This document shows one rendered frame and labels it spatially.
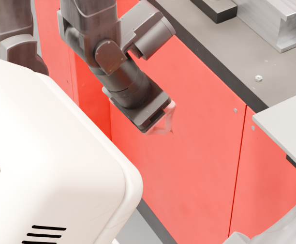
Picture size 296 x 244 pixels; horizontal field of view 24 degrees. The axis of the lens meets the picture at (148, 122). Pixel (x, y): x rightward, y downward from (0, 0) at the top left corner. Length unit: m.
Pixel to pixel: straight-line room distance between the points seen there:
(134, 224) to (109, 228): 1.60
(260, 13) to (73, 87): 0.73
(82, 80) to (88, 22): 1.12
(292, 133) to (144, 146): 0.91
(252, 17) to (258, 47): 0.07
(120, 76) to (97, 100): 1.10
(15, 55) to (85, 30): 0.11
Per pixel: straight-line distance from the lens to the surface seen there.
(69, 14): 0.91
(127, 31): 0.97
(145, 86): 1.04
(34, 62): 0.85
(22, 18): 0.84
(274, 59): 1.47
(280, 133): 1.14
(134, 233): 2.23
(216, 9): 1.54
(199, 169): 1.73
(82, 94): 2.04
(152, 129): 1.07
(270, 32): 1.49
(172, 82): 1.67
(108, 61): 0.94
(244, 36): 1.52
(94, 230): 0.64
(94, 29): 0.90
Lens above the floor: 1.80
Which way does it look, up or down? 45 degrees down
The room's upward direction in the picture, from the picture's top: straight up
